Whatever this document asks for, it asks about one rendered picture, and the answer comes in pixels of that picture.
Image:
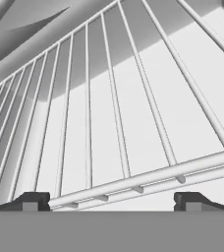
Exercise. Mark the white toaster oven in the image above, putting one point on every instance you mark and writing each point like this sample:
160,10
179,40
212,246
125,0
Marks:
22,36

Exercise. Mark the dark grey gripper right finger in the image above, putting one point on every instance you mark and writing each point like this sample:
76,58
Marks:
192,201

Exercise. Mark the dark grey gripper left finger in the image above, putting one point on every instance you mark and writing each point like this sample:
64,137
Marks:
32,200

